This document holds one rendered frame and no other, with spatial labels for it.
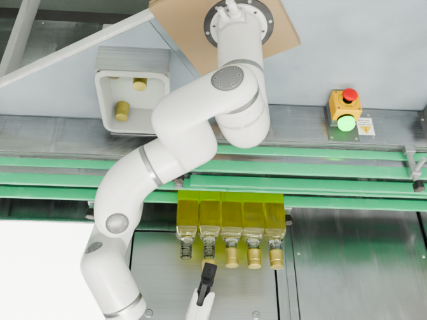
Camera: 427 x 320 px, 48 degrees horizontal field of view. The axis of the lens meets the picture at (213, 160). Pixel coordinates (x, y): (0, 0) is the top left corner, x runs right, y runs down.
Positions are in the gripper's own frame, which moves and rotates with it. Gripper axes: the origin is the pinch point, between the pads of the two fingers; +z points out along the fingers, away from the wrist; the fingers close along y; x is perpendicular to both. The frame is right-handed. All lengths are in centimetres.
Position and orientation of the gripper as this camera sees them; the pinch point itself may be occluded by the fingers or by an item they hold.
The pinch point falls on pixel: (208, 274)
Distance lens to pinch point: 122.3
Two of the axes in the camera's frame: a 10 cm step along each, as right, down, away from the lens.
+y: 0.7, -5.6, -8.2
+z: 2.6, -7.9, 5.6
